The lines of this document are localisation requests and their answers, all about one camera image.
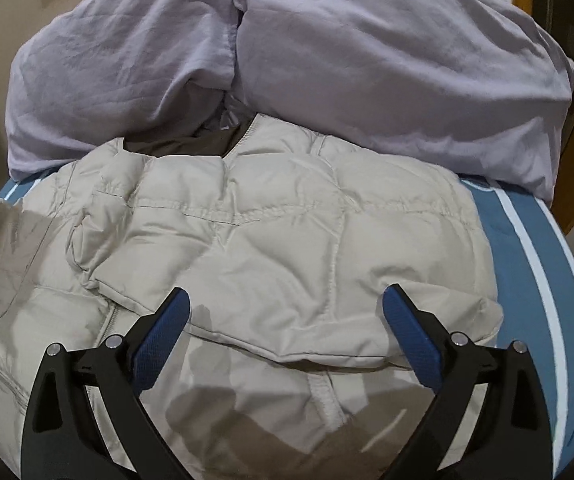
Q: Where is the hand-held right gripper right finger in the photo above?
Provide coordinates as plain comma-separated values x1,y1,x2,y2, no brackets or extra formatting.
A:
379,283,553,480

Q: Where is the beige puffer jacket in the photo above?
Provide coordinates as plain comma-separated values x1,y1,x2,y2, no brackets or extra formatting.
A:
0,112,506,480

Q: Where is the blue white striped bed sheet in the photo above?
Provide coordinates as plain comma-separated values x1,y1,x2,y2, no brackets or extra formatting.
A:
0,167,574,480

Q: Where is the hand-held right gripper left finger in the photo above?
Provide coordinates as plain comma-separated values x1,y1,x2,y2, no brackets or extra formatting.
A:
19,286,191,480

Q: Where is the lavender pillow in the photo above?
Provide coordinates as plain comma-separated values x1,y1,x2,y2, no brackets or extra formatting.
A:
6,0,242,182
231,0,574,207

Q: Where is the lavender pillow left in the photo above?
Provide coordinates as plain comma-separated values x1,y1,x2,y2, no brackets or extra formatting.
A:
6,0,242,182

